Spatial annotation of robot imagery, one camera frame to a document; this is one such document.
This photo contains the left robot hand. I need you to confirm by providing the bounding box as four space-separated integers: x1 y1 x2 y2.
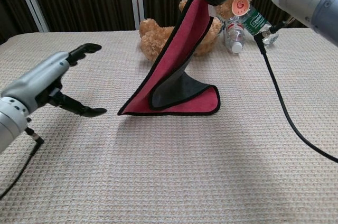
1 43 108 118

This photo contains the grey and pink cloth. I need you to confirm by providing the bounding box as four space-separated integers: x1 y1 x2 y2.
117 0 220 117

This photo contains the round pink hang tag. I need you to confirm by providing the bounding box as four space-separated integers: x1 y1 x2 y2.
231 0 250 15

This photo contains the green label water bottle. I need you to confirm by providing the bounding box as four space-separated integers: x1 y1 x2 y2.
241 6 279 48

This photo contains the red label water bottle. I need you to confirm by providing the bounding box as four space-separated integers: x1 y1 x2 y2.
224 15 248 54

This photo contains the brown teddy bear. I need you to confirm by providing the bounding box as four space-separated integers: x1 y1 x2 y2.
139 0 259 63

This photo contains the beige woven tablecloth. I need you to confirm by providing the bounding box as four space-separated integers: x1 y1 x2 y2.
0 27 338 224

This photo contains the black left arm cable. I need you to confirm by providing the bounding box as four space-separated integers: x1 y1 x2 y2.
0 126 45 198

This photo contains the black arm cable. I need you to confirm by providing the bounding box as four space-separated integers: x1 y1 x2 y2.
0 126 45 198
253 19 338 163

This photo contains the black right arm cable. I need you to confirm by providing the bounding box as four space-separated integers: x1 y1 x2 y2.
253 19 338 163

